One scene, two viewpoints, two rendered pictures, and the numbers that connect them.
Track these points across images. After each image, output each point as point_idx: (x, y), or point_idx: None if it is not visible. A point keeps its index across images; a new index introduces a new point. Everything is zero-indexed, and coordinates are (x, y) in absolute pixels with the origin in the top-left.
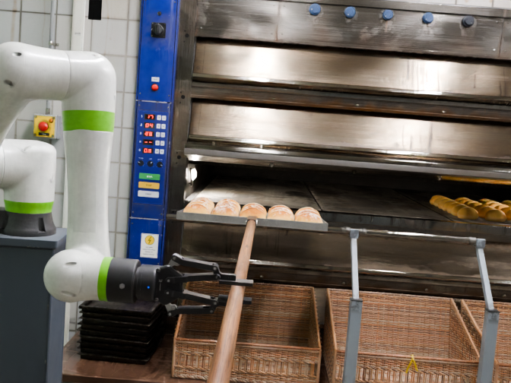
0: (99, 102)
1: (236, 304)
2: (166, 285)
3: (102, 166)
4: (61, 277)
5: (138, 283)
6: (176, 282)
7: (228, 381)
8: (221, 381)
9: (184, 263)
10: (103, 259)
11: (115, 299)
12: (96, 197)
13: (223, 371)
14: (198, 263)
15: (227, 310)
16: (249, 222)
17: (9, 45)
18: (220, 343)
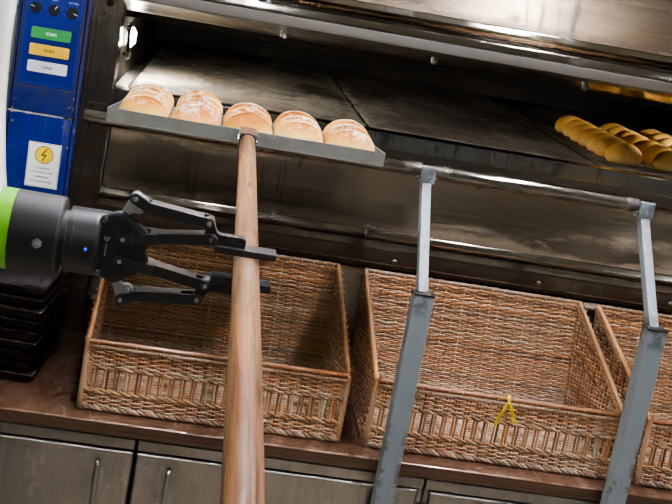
0: None
1: (252, 292)
2: (116, 247)
3: (2, 13)
4: None
5: (67, 241)
6: (137, 243)
7: (263, 430)
8: (255, 430)
9: (153, 210)
10: (1, 191)
11: (21, 265)
12: None
13: (255, 413)
14: (179, 212)
15: (239, 302)
16: (244, 139)
17: None
18: (238, 362)
